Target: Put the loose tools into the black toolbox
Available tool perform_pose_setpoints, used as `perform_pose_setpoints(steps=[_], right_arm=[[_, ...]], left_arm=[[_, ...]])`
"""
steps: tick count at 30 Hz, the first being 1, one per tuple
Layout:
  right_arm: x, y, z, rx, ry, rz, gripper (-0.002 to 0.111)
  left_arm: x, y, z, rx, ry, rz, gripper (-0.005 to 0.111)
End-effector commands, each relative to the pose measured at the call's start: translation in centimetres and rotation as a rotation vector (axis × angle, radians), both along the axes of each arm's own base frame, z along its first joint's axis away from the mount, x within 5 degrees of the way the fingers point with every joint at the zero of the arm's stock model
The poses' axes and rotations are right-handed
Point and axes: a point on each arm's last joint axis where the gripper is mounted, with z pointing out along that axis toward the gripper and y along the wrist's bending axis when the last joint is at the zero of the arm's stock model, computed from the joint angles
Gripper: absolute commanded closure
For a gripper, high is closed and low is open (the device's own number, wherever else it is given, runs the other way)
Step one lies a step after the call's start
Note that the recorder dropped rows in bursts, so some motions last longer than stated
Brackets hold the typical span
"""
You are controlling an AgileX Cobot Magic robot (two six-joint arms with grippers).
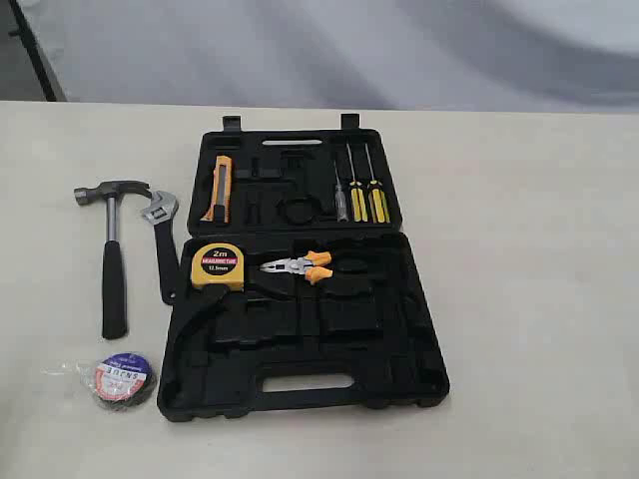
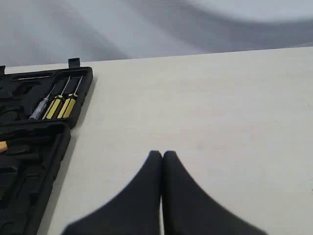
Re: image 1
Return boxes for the clear handle tester screwdriver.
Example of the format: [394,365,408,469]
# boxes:
[333,162,348,222]

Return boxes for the adjustable wrench black handle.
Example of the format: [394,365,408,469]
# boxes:
[141,191,180,305]

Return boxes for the steel claw hammer black grip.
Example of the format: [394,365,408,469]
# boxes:
[74,180,152,340]

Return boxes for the yellow black screwdriver left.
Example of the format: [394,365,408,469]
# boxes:
[345,142,368,223]

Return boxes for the black plastic tool case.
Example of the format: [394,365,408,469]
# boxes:
[157,114,449,422]

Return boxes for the yellow black screwdriver right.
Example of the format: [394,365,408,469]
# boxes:
[364,143,390,224]

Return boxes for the yellow tape measure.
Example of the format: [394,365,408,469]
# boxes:
[191,242,245,291]

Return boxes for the orange utility knife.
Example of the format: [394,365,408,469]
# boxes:
[201,155,233,224]

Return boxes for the pliers with orange handles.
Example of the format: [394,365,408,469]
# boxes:
[260,250,333,285]

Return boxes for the black electrical tape roll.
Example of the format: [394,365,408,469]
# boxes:
[42,351,159,413]

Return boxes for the yellow black screwdriver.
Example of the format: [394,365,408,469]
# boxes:
[345,142,368,223]
[364,143,390,224]

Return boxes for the black metal stand post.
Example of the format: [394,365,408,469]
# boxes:
[7,0,62,102]

